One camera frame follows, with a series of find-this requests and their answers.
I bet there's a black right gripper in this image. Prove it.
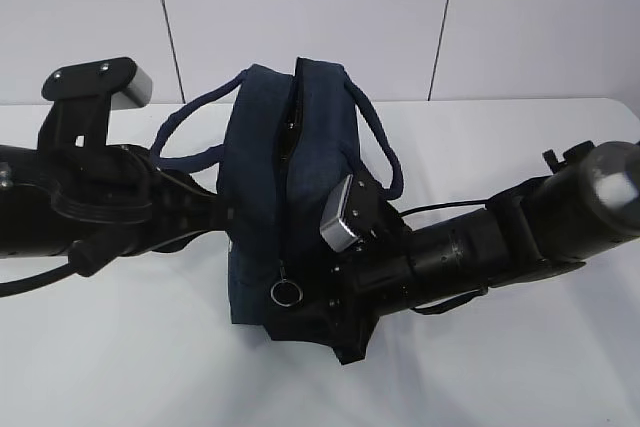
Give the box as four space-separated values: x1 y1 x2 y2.
299 241 416 363

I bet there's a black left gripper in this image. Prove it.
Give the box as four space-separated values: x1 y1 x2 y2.
121 144 234 255

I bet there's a dark blue lunch bag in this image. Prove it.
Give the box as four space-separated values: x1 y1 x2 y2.
151 58 404 342

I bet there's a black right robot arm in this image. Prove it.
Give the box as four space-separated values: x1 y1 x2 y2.
297 141 639 364

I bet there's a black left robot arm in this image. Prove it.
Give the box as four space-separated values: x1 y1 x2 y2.
1 144 234 258

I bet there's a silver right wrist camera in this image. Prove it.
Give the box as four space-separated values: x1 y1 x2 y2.
318 175 396 253

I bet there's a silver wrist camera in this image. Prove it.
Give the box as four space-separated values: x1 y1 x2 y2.
37 57 153 152
318 175 396 253

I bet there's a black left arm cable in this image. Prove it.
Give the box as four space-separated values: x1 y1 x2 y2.
0 226 146 298

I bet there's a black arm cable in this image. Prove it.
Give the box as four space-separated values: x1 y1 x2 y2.
0 226 146 298
399 200 489 316

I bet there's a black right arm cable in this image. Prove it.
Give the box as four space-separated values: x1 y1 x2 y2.
399 200 489 316

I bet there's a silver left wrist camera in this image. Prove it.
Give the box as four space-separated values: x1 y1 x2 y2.
37 57 153 152

